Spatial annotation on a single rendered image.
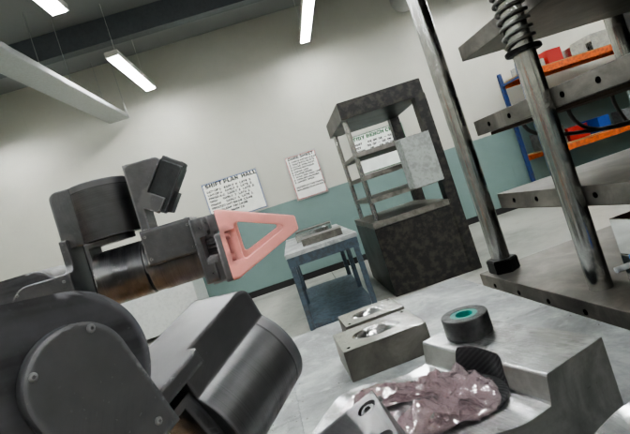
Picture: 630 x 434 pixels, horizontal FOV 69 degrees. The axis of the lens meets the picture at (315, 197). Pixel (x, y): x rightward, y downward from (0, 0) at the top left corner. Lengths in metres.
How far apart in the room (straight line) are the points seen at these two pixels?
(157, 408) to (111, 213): 0.33
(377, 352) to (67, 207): 0.76
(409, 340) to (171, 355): 0.90
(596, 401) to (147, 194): 0.63
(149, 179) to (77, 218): 0.08
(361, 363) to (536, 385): 0.47
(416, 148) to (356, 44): 3.70
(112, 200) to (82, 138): 7.68
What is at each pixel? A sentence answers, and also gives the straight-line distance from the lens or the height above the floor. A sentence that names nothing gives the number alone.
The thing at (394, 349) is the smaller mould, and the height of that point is 0.84.
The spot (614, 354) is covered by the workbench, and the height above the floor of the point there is 0.80.
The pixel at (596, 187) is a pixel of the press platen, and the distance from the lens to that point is 1.25.
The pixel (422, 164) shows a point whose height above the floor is 1.20.
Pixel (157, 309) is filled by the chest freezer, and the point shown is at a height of 0.42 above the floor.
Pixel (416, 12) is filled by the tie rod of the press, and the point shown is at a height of 1.69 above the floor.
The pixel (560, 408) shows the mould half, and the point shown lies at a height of 0.86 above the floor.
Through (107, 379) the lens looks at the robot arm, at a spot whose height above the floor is 1.18.
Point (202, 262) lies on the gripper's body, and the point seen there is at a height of 1.19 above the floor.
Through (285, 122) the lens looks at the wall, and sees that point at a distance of 7.52.
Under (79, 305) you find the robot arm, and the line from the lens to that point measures 0.18.
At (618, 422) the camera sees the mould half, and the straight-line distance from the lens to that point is 0.55.
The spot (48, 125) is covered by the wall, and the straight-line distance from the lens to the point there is 8.42.
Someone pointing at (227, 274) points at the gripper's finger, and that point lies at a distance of 0.43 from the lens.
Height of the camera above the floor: 1.21
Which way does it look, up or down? level
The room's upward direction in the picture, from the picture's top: 18 degrees counter-clockwise
